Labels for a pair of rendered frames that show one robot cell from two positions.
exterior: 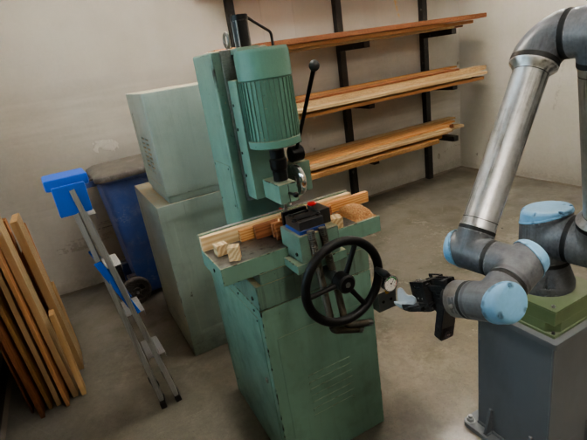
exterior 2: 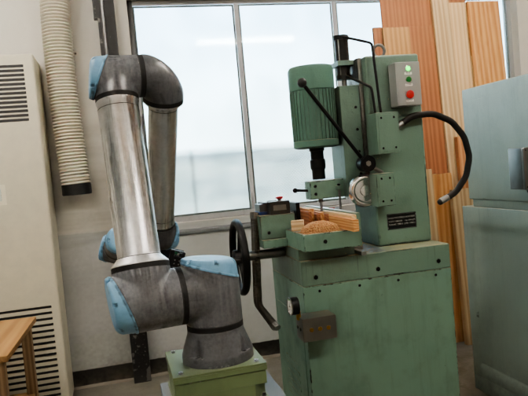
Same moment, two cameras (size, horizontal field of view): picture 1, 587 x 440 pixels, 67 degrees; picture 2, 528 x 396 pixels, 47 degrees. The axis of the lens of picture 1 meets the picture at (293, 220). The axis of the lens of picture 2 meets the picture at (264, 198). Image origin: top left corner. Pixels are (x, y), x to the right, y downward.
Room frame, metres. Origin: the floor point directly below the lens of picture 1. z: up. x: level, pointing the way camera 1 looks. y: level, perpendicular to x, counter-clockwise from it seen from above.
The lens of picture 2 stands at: (1.77, -2.31, 1.14)
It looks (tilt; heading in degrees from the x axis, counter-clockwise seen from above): 3 degrees down; 102
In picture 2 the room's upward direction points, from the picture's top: 5 degrees counter-clockwise
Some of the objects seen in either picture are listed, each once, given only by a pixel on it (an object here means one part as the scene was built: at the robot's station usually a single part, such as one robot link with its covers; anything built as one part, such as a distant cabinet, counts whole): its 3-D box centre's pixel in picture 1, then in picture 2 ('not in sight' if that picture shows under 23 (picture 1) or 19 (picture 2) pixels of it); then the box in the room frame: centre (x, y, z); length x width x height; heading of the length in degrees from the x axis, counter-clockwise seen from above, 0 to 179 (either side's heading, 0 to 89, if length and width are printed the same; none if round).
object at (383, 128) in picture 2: not in sight; (383, 133); (1.77, -0.03, 1.23); 0.09 x 0.08 x 0.15; 25
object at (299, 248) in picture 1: (309, 238); (273, 225); (1.32, -0.04, 0.92); 0.15 x 0.13 x 0.09; 115
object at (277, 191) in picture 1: (280, 191); (324, 190); (1.53, 0.03, 1.03); 0.14 x 0.07 x 0.09; 25
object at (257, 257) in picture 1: (299, 244); (295, 234); (1.40, -0.01, 0.87); 0.61 x 0.30 x 0.06; 115
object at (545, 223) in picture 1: (548, 230); (207, 288); (1.28, -0.79, 0.83); 0.17 x 0.15 x 0.18; 32
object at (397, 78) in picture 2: not in sight; (405, 84); (1.86, 0.03, 1.40); 0.10 x 0.06 x 0.16; 25
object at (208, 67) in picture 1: (245, 147); (386, 151); (1.77, 0.14, 1.16); 0.22 x 0.22 x 0.72; 25
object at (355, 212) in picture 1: (354, 209); (320, 225); (1.52, -0.22, 0.92); 0.14 x 0.09 x 0.04; 25
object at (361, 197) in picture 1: (307, 215); (329, 220); (1.54, -0.05, 0.92); 0.54 x 0.02 x 0.04; 115
